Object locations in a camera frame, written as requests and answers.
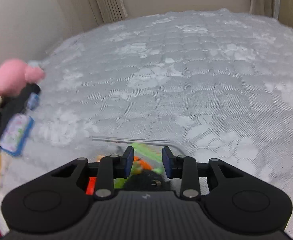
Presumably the blue floral pencil case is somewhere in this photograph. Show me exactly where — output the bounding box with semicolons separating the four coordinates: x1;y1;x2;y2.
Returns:
0;114;34;157

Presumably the clear glass divided container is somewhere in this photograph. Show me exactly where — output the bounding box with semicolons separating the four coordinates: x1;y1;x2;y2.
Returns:
91;136;184;194

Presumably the black cloth item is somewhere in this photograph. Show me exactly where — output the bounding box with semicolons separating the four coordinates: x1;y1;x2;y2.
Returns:
0;84;41;137

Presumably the pink plush toy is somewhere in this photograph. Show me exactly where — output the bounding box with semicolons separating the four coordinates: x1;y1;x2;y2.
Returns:
0;59;45;105

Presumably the red plastic figure toy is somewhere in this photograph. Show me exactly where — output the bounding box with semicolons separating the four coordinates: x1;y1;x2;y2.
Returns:
86;177;97;196

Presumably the grey floral mattress cover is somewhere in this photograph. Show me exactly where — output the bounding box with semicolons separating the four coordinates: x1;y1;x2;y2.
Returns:
0;9;293;238

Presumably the black plush cat toy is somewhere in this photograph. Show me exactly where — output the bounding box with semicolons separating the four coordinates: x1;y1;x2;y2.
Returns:
122;170;171;191

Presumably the beige curtain left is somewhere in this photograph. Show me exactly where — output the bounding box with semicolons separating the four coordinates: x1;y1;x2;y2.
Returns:
96;0;128;23

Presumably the small blue white pouch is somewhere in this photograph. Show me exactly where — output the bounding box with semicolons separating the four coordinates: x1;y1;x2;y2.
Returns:
26;93;40;111

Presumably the green dinosaur figure toy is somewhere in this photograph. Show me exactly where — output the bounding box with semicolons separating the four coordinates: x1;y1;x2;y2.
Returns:
114;142;164;189

